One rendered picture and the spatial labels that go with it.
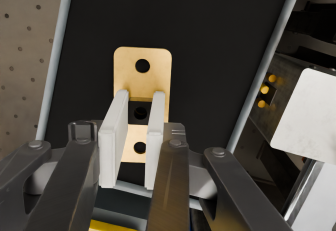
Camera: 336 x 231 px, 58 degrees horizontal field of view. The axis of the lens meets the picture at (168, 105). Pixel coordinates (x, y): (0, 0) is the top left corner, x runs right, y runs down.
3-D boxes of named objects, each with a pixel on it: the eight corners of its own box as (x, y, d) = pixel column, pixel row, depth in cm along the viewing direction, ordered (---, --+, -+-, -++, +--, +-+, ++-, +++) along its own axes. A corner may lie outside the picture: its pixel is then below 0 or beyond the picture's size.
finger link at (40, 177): (92, 197, 13) (18, 195, 12) (110, 143, 17) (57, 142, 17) (91, 165, 12) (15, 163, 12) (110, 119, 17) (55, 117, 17)
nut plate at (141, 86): (165, 161, 23) (165, 169, 22) (114, 159, 23) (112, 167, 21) (172, 48, 20) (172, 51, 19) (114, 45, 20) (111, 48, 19)
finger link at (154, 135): (146, 133, 14) (163, 134, 14) (154, 90, 20) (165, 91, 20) (144, 190, 15) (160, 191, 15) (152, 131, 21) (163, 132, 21)
